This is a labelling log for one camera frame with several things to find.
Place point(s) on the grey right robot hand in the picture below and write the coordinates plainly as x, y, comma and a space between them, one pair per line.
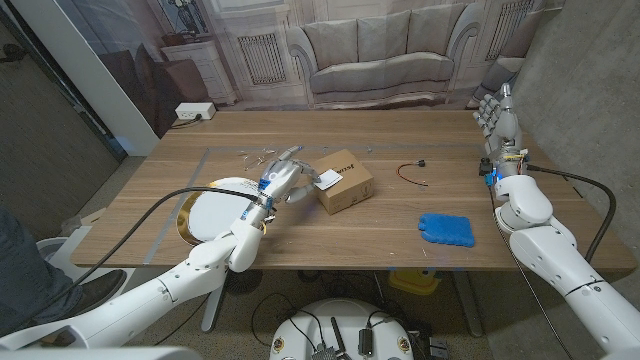
505, 135

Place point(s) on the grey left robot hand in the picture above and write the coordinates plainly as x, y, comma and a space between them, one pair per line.
282, 177

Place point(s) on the white card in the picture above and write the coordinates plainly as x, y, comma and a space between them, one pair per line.
330, 180

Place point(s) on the brown cardboard packing box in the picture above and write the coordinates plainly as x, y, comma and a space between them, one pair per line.
350, 192

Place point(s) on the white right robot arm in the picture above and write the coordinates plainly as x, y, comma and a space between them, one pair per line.
550, 250

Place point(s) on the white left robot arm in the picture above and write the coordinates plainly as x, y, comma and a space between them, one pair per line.
200, 265

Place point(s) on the white paper plate gold rim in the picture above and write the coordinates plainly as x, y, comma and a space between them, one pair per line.
215, 215

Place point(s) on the grey metal floor box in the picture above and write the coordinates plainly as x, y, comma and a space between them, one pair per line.
439, 347

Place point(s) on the clear plastic piece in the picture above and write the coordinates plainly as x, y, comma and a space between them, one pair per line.
260, 161

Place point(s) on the white power strip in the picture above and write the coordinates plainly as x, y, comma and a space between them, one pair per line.
195, 110

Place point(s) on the black round floor object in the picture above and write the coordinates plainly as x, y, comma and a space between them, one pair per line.
243, 281

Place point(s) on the blue ice pack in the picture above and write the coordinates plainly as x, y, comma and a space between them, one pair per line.
445, 230

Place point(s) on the white table leg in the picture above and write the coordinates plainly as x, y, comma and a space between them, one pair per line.
467, 305
214, 305

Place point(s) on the printed living room backdrop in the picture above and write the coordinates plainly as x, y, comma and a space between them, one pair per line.
380, 50

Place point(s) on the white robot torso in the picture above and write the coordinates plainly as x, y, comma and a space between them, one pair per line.
345, 315

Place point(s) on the yellow object under table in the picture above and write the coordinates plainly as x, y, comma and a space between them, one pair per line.
415, 282

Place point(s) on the dark shoe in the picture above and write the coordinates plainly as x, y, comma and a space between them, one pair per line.
100, 287

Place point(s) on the person leg in jeans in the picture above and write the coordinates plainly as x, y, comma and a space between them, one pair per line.
25, 270

